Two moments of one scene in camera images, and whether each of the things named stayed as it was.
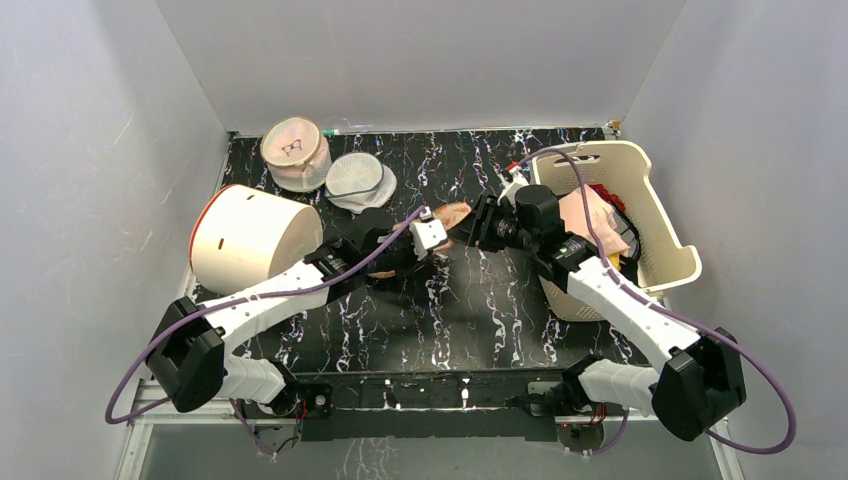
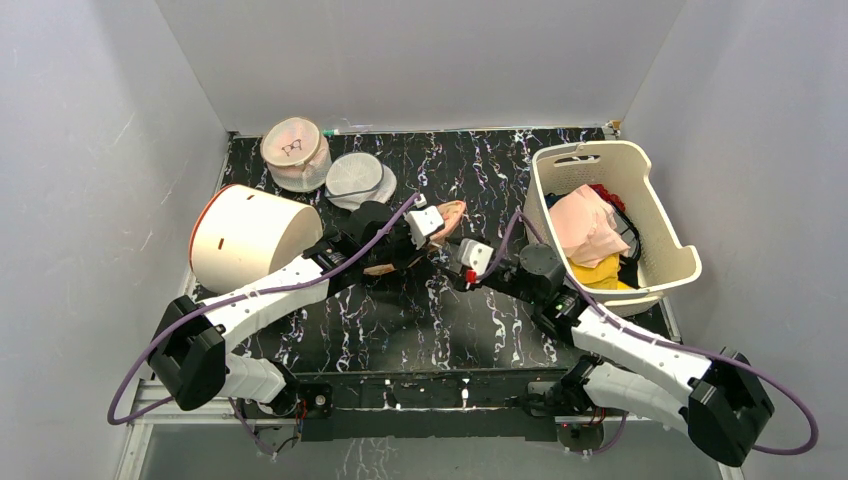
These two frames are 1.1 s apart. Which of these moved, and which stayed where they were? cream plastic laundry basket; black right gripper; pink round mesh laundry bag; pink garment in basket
Moved: black right gripper
Stayed: pink garment in basket; cream plastic laundry basket; pink round mesh laundry bag
